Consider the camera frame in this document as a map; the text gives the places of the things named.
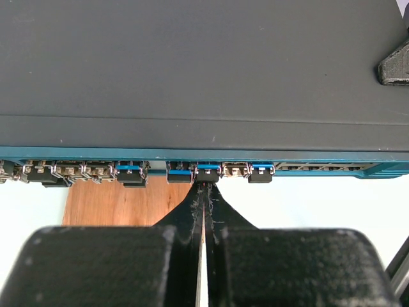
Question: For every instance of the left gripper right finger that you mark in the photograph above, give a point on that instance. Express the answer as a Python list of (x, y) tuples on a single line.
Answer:
[(248, 266)]

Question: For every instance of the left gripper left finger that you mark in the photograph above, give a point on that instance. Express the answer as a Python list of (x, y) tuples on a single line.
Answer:
[(113, 266)]

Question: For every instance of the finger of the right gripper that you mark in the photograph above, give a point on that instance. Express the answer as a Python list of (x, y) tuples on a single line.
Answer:
[(393, 70)]

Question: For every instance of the silver SFP module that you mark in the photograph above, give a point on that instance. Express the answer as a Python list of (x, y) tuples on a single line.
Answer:
[(208, 172)]

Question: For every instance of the wooden base board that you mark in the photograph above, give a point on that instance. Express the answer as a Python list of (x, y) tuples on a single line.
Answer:
[(112, 204)]

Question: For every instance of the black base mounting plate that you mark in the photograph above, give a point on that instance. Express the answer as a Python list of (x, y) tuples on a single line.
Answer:
[(398, 273)]

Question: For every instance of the black blue network switch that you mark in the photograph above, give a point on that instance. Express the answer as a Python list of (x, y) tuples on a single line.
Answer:
[(108, 91)]

